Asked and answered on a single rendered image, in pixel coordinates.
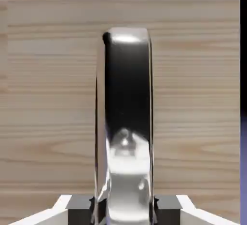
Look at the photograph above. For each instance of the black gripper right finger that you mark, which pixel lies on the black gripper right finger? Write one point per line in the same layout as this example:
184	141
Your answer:
167	207

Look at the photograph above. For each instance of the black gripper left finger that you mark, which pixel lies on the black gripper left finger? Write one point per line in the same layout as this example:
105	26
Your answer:
79	207

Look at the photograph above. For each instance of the light wood cabinet door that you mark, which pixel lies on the light wood cabinet door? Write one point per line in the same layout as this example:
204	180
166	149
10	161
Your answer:
48	103

